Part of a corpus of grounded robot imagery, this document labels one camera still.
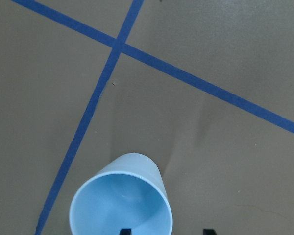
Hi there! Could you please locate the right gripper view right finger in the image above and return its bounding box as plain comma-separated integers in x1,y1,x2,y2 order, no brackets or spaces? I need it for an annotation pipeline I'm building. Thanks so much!
203,229,217,235

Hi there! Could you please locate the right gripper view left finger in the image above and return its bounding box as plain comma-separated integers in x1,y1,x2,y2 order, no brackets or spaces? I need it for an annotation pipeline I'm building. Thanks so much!
119,228,132,235

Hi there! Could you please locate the light blue cup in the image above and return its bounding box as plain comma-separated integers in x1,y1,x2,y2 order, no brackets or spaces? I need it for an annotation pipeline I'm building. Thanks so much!
69,153,173,235

